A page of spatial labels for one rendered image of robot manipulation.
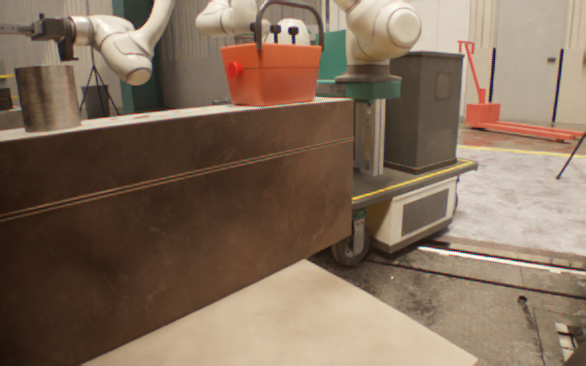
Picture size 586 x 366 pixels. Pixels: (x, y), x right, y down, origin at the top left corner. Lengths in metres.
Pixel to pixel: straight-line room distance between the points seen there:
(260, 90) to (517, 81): 6.35
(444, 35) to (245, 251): 5.90
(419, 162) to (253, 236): 1.01
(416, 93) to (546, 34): 5.54
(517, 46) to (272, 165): 6.37
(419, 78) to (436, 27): 4.90
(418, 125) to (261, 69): 0.97
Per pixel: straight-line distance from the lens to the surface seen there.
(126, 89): 9.46
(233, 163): 0.69
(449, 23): 6.43
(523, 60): 6.92
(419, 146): 1.59
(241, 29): 1.45
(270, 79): 0.74
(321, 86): 1.43
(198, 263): 0.71
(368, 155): 1.55
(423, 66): 1.56
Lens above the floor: 0.75
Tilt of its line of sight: 16 degrees down
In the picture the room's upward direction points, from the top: 1 degrees counter-clockwise
